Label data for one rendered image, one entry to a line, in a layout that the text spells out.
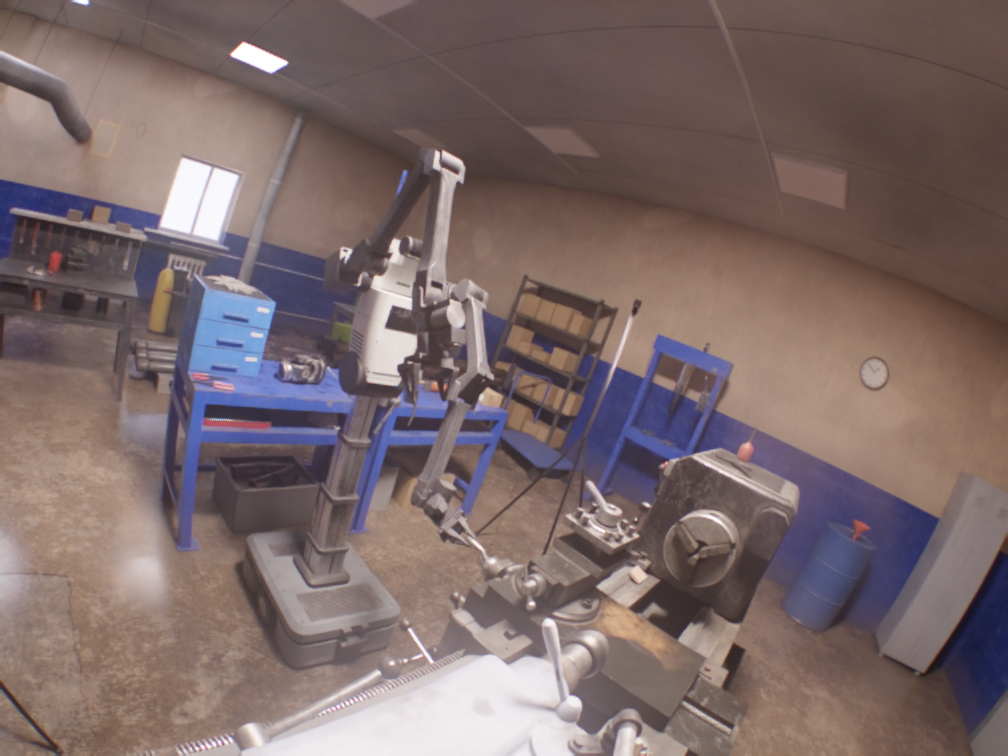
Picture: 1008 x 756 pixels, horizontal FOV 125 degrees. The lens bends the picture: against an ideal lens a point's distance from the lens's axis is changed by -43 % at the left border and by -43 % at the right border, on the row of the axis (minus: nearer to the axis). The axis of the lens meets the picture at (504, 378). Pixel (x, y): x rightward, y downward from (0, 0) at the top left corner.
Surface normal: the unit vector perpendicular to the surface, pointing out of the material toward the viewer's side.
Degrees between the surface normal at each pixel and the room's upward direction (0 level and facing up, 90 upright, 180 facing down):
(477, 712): 0
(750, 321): 90
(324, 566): 90
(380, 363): 90
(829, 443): 90
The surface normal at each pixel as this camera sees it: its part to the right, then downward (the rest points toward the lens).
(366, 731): 0.35, -0.92
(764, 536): -0.61, -0.10
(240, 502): 0.74, 0.37
